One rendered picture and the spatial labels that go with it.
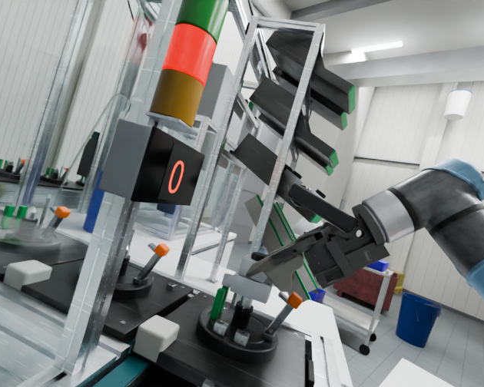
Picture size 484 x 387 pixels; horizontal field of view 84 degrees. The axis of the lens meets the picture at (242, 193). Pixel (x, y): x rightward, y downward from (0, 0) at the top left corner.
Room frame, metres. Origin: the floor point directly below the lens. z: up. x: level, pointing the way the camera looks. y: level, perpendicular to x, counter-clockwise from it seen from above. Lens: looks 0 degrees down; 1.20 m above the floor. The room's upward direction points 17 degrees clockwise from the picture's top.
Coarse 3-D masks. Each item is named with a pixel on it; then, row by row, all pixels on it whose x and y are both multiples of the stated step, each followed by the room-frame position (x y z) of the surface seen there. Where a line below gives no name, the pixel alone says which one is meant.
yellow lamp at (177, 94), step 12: (168, 72) 0.28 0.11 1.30; (180, 72) 0.28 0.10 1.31; (168, 84) 0.28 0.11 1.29; (180, 84) 0.28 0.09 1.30; (192, 84) 0.29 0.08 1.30; (156, 96) 0.29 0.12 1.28; (168, 96) 0.28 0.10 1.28; (180, 96) 0.28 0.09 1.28; (192, 96) 0.29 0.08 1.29; (156, 108) 0.28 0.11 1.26; (168, 108) 0.28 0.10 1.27; (180, 108) 0.29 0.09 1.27; (192, 108) 0.30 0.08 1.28; (192, 120) 0.30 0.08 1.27
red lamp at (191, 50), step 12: (180, 24) 0.29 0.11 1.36; (180, 36) 0.28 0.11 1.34; (192, 36) 0.28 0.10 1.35; (204, 36) 0.29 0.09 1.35; (168, 48) 0.29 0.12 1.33; (180, 48) 0.28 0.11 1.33; (192, 48) 0.28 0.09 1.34; (204, 48) 0.29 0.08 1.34; (168, 60) 0.29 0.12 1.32; (180, 60) 0.28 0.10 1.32; (192, 60) 0.28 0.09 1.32; (204, 60) 0.29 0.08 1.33; (192, 72) 0.29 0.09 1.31; (204, 72) 0.30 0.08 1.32; (204, 84) 0.31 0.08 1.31
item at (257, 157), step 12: (240, 144) 0.74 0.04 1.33; (252, 144) 0.72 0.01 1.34; (240, 156) 0.73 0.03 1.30; (252, 156) 0.72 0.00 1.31; (264, 156) 0.71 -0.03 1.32; (276, 156) 0.69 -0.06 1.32; (252, 168) 0.72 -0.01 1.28; (264, 168) 0.70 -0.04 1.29; (288, 168) 0.81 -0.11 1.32; (264, 180) 0.70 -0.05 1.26; (312, 216) 0.64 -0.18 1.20
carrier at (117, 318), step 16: (128, 256) 0.53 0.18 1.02; (128, 272) 0.54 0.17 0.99; (128, 288) 0.47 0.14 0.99; (144, 288) 0.50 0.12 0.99; (160, 288) 0.56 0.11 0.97; (176, 288) 0.58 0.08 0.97; (192, 288) 0.61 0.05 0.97; (112, 304) 0.45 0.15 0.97; (128, 304) 0.46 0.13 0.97; (144, 304) 0.48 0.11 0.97; (160, 304) 0.49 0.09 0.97; (176, 304) 0.53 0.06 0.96; (112, 320) 0.40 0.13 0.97; (128, 320) 0.41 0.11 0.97; (144, 320) 0.43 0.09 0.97; (112, 336) 0.38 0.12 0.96; (128, 336) 0.39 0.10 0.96
